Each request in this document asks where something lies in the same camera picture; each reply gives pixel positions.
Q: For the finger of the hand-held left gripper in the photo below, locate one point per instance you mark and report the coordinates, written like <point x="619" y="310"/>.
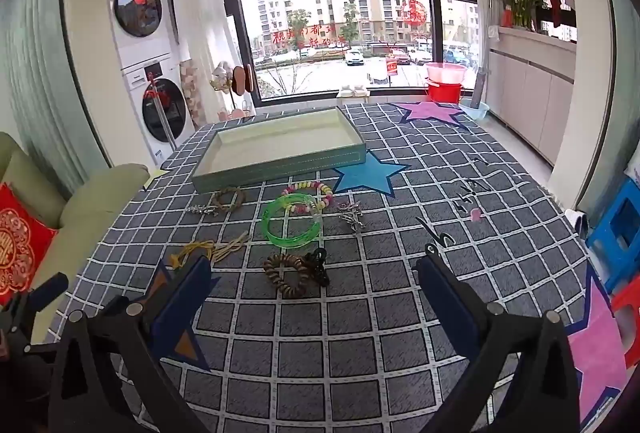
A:
<point x="50" y="285"/>

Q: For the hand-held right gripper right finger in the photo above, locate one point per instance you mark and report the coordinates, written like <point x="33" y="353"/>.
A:
<point x="450" y="298"/>

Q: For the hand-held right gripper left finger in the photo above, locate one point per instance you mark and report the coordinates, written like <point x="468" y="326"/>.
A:
<point x="180" y="303"/>

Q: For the yellow tassel knot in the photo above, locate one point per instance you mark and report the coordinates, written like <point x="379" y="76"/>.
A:
<point x="192" y="247"/>

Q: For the silver hair pin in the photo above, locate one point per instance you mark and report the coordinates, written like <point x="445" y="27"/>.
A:
<point x="202" y="210"/>

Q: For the green translucent bangle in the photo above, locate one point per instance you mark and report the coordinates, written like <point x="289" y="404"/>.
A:
<point x="272" y="235"/>

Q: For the pink heart silver brooch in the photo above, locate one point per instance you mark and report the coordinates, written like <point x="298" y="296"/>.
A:
<point x="352" y="215"/>

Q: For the black hair claw clip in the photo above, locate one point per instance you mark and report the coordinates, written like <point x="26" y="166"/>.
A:
<point x="320" y="275"/>

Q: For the green jewelry tray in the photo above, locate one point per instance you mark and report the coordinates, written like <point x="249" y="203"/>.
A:
<point x="280" y="138"/>

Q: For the red embroidered cushion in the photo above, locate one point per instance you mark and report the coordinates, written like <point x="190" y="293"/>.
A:
<point x="20" y="243"/>

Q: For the grey checked star tablecloth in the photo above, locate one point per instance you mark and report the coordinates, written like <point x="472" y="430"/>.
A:
<point x="350" y="313"/>

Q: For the pale green sofa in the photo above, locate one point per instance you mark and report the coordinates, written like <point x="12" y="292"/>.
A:
<point x="95" y="193"/>

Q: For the red plastic stool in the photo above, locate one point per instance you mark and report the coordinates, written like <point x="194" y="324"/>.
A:
<point x="630" y="308"/>

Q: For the blue plastic stool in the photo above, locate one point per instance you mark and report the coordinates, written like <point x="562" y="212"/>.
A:
<point x="615" y="223"/>

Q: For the light blue basin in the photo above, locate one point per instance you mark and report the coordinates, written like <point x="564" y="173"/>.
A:
<point x="475" y="110"/>

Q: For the white washing machine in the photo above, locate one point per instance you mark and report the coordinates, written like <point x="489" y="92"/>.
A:
<point x="165" y="113"/>

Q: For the metal pole with red ribbon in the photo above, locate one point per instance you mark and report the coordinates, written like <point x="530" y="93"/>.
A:
<point x="162" y="113"/>

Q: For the red bucket with pink basin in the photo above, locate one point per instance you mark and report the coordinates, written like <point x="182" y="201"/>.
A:
<point x="442" y="93"/>

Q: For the pink quilted roll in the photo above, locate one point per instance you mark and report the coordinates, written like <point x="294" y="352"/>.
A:
<point x="192" y="93"/>

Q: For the beige low cabinet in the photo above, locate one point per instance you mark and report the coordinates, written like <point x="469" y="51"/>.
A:
<point x="525" y="88"/>

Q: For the white shoes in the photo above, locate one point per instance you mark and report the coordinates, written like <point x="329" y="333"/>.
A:
<point x="352" y="90"/>

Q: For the brown slippers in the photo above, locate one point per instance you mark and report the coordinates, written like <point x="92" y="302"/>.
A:
<point x="244" y="79"/>

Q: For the grey mop pole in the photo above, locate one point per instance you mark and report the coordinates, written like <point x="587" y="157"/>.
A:
<point x="481" y="63"/>

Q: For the red outdoor sign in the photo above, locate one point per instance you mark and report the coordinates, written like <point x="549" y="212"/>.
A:
<point x="391" y="67"/>

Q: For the white parked car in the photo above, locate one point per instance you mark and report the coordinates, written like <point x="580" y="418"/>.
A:
<point x="354" y="57"/>

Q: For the white curtain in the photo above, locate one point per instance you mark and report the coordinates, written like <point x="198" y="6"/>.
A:
<point x="200" y="13"/>

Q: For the white dryer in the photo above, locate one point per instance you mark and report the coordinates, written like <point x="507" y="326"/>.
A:
<point x="137" y="8"/>

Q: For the green potted plant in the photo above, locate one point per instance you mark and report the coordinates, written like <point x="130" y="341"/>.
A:
<point x="520" y="3"/>

